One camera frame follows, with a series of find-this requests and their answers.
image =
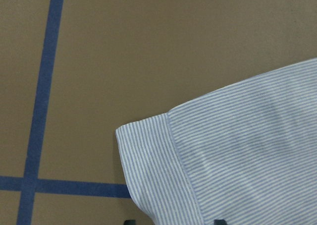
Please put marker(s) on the brown paper table mat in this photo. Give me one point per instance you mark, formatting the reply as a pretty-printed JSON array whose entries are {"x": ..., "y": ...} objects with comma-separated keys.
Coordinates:
[{"x": 73, "y": 71}]

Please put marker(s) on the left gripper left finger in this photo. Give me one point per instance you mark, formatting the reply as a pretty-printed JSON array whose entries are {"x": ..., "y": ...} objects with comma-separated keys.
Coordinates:
[{"x": 129, "y": 222}]

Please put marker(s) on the light blue striped shirt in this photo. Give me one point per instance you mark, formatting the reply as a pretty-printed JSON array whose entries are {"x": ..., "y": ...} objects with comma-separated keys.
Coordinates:
[{"x": 245, "y": 153}]

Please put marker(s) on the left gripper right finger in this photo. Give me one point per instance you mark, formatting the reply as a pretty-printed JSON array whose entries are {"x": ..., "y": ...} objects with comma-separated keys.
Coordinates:
[{"x": 220, "y": 222}]

